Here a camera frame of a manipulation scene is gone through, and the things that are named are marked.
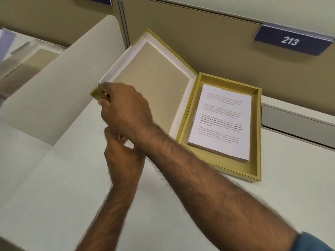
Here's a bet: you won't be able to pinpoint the person's left hand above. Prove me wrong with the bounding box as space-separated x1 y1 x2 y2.
104 127 146 188

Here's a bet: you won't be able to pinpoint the person's right hand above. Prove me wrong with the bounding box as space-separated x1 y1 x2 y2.
98 82 165 147

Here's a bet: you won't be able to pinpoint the yellow cardboard box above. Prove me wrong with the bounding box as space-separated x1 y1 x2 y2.
90 29 262 183

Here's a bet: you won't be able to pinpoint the person's right forearm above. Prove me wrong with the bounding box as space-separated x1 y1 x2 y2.
136 125 300 251

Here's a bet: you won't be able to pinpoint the person's left forearm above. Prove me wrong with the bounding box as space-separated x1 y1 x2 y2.
75 184 139 251

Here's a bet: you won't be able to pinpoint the beige rounded desk divider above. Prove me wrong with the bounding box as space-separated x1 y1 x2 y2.
0 15 129 147

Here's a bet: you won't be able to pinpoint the white rimmed beige box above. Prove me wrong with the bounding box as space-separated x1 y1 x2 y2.
0 40 66 98

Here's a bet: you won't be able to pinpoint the grey metal partition strip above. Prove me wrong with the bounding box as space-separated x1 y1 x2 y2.
117 0 131 49

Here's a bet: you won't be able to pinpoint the stack of printed white paper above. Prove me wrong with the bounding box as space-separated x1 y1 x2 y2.
187 83 252 164

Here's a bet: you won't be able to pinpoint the loose white paper sheets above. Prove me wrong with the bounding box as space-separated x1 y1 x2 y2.
0 28 17 63

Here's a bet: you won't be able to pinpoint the blue number sign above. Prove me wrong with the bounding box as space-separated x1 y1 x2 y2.
253 23 335 56

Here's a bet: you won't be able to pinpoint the blue shirt sleeve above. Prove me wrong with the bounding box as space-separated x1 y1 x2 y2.
294 231 335 251

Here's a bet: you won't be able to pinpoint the grey desk rail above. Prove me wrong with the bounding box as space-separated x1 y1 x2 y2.
261 103 335 150

